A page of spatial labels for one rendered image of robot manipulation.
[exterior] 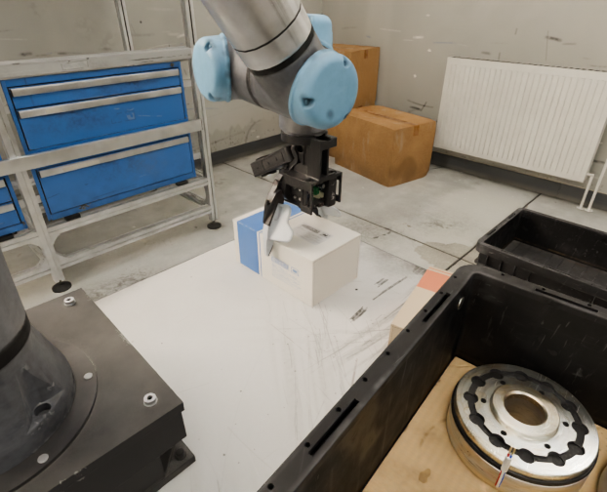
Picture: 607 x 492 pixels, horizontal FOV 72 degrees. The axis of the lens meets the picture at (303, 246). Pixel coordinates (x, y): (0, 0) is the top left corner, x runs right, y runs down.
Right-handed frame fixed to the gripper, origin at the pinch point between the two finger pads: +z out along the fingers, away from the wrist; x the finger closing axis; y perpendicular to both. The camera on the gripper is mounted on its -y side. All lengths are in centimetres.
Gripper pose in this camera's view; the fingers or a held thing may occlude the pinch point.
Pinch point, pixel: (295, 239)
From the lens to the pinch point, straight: 75.1
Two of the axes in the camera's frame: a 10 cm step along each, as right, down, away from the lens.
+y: 7.1, 3.7, -6.0
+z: -0.1, 8.6, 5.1
